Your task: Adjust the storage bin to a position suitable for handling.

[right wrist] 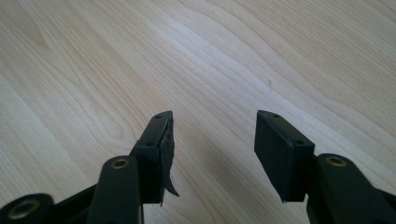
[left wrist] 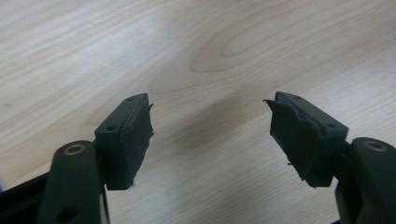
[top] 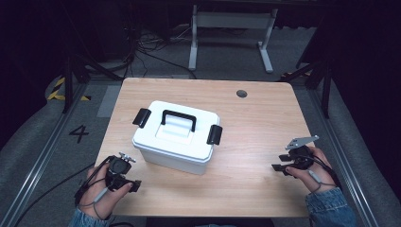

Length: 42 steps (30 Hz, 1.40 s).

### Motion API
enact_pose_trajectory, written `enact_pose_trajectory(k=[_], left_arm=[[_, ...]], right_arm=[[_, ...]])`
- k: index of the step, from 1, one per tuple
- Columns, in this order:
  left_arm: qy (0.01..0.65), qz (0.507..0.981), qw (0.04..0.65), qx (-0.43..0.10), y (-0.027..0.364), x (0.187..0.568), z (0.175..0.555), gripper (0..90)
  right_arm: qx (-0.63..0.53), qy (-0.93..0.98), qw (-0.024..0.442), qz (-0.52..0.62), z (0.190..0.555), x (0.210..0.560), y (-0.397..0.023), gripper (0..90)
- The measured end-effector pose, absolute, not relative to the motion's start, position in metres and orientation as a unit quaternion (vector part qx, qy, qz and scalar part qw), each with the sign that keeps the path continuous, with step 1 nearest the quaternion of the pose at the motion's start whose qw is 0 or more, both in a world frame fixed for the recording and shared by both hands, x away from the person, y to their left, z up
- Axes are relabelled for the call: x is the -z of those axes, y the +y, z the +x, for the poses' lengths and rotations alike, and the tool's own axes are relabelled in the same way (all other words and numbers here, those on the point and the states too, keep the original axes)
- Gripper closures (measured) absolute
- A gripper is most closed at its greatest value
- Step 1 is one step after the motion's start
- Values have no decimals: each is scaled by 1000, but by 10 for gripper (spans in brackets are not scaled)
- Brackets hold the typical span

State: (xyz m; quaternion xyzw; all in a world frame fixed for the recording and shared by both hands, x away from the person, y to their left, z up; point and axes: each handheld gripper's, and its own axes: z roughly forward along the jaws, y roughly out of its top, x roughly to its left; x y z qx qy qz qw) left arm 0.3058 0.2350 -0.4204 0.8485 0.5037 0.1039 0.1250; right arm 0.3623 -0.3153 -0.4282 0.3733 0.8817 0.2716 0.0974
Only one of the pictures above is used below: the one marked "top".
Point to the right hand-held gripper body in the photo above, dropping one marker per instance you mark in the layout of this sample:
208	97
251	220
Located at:
301	159

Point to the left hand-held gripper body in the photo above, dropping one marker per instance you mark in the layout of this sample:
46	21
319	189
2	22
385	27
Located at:
118	165

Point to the white plastic storage box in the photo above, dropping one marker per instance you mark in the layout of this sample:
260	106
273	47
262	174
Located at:
151	138
171	162

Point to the person's right hand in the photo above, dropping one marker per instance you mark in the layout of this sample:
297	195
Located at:
321	176

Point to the person's left hand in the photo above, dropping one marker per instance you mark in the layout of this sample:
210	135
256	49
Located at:
94	192

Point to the black tripod stand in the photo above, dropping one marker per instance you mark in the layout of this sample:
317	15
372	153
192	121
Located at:
67	82
326	91

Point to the grey round table grommet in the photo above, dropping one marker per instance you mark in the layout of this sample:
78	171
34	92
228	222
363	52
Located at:
241	93

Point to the yellow black hazard tape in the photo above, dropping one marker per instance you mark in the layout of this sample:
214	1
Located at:
56	93

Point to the aluminium floor rail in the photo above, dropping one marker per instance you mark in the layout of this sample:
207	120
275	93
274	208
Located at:
343	164
38	164

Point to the white metal desk frame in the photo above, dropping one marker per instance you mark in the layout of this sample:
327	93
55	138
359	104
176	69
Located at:
233	20

